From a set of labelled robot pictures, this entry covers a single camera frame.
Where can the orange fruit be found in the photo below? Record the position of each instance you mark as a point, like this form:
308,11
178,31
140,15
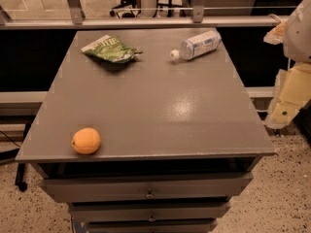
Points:
86,141

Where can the black stand leg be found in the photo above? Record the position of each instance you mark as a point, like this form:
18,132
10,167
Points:
19,182

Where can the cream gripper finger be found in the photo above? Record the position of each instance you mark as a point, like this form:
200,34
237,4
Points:
292,92
276,35

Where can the green chip bag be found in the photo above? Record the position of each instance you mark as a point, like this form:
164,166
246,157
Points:
112,49

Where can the black office chair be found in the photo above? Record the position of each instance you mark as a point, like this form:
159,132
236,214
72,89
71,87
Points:
124,0

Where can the metal window railing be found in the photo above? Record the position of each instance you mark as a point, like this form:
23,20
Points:
107,14

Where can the clear plastic water bottle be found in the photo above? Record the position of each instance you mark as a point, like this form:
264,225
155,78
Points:
197,45

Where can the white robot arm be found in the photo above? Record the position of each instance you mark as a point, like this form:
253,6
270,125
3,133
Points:
297,39

